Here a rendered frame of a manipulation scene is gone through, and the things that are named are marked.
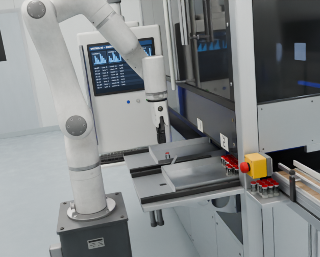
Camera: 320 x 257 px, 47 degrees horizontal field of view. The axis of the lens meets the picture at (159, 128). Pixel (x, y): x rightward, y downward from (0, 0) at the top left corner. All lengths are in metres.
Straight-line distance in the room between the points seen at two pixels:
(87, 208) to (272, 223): 0.73
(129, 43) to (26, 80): 5.63
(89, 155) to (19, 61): 5.59
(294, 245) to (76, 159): 0.96
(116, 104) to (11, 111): 4.83
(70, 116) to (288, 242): 1.01
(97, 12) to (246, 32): 0.51
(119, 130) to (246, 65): 1.17
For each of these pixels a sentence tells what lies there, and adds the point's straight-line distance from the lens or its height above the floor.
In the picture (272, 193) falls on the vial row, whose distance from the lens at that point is 1.42.
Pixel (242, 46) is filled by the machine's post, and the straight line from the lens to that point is 1.36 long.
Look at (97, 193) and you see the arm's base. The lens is 1.43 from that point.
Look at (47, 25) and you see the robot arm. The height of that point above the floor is 1.56.
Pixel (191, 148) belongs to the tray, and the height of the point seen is 0.88.
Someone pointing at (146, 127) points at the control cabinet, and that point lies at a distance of 2.35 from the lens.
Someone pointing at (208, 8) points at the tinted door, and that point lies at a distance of 1.64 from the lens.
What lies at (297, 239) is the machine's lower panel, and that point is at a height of 0.61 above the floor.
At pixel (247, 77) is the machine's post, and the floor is 1.31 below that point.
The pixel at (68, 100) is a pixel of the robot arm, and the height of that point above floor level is 1.31.
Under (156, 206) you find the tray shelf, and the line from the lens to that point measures 1.41.
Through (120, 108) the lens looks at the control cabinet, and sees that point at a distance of 2.30.
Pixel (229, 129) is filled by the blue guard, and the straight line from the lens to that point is 1.52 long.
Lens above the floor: 1.50
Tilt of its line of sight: 14 degrees down
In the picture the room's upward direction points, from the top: 6 degrees counter-clockwise
